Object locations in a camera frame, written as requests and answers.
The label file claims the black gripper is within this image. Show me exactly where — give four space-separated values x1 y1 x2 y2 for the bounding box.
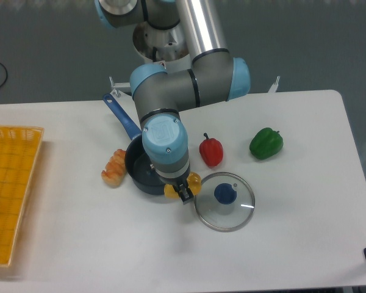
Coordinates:
162 171 193 204

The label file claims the yellow bell pepper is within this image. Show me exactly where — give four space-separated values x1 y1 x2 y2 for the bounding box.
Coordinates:
164 172 201 199

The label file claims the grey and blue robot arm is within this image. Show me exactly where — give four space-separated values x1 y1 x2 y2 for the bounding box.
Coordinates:
95 1 251 202

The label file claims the red bell pepper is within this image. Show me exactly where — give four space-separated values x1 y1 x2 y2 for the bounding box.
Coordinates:
199 133 224 168

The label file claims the green bell pepper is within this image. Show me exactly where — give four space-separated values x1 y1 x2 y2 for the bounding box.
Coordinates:
249 128 284 160

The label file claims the glass lid with blue knob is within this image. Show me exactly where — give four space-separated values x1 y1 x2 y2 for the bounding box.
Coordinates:
194 172 256 232

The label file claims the orange shrimp toy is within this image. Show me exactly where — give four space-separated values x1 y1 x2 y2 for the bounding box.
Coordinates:
101 149 127 187

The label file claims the yellow wicker basket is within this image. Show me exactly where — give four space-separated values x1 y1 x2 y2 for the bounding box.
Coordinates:
0 125 45 267

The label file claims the dark blue pot with handle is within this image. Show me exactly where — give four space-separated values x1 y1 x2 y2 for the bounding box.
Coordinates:
102 94 165 195

